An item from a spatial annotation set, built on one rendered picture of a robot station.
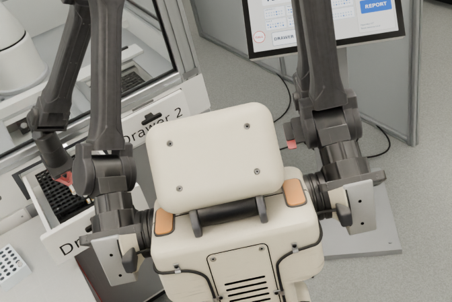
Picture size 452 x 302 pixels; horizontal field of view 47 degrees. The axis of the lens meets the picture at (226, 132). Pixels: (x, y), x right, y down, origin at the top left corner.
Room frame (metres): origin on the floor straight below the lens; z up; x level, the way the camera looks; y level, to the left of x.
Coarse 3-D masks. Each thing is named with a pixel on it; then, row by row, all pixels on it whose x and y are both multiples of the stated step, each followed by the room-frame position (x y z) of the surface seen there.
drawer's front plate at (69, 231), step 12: (132, 192) 1.08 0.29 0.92; (144, 204) 1.08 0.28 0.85; (84, 216) 1.02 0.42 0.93; (60, 228) 1.00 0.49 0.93; (72, 228) 1.00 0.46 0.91; (84, 228) 1.01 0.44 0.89; (48, 240) 0.98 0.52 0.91; (60, 240) 0.99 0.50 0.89; (72, 240) 1.00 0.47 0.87; (48, 252) 0.97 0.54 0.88; (60, 252) 0.98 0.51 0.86; (72, 252) 0.99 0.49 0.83
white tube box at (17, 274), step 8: (8, 248) 1.12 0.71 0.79; (0, 256) 1.08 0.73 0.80; (8, 256) 1.08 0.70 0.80; (16, 256) 1.07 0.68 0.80; (0, 264) 1.06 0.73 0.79; (8, 264) 1.04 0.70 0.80; (16, 264) 1.04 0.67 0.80; (24, 264) 1.03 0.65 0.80; (0, 272) 1.02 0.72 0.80; (8, 272) 1.02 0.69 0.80; (16, 272) 1.01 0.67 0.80; (24, 272) 1.02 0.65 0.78; (0, 280) 0.99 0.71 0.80; (8, 280) 0.99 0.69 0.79; (16, 280) 1.00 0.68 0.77; (8, 288) 0.99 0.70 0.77
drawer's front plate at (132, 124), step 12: (168, 96) 1.49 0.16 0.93; (180, 96) 1.50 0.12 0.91; (144, 108) 1.45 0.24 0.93; (156, 108) 1.46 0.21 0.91; (168, 108) 1.48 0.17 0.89; (180, 108) 1.49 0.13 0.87; (132, 120) 1.42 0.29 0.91; (156, 120) 1.45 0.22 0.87; (168, 120) 1.47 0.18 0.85; (132, 132) 1.42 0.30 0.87
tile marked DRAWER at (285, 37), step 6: (288, 30) 1.55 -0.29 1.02; (294, 30) 1.55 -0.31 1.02; (276, 36) 1.55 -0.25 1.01; (282, 36) 1.55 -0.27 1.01; (288, 36) 1.54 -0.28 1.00; (294, 36) 1.54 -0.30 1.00; (276, 42) 1.54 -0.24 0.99; (282, 42) 1.54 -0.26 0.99; (288, 42) 1.53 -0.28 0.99; (294, 42) 1.52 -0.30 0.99
